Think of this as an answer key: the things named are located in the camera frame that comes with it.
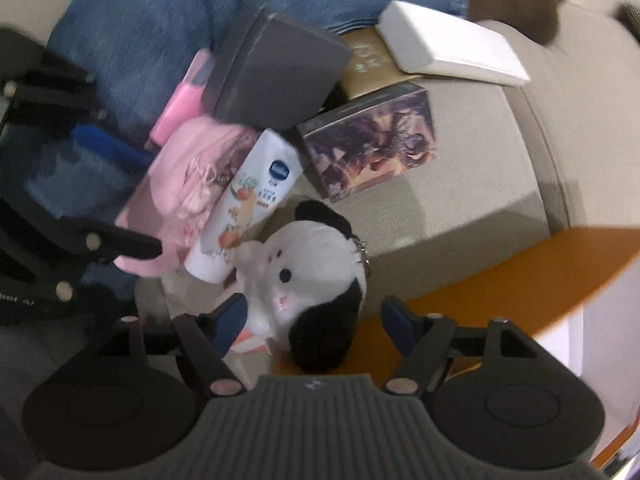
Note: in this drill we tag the pink packet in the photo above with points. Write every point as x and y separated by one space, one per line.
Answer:
177 105

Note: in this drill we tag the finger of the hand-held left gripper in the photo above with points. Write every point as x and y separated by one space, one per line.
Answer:
135 247
100 141

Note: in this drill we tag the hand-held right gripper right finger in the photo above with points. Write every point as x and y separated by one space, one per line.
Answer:
395 322

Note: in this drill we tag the pink cloth pouch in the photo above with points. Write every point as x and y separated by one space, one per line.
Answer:
185 170

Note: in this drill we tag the black and white panda plush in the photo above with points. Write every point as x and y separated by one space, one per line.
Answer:
305 260

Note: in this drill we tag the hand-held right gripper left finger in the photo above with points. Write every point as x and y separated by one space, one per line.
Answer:
227 320

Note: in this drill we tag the white lotion tube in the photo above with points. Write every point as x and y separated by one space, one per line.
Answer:
250 195

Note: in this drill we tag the person's leg in blue jeans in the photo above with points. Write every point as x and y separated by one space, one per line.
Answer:
150 20

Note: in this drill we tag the grey box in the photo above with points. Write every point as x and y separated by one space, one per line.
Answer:
280 70

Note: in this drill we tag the picture-printed box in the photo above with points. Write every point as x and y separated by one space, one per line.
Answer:
370 145

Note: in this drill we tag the brown cardboard box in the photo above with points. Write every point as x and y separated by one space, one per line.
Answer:
370 67

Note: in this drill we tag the orange storage box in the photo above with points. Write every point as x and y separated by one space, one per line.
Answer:
500 290

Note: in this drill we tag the white box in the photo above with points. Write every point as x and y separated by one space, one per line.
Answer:
450 45

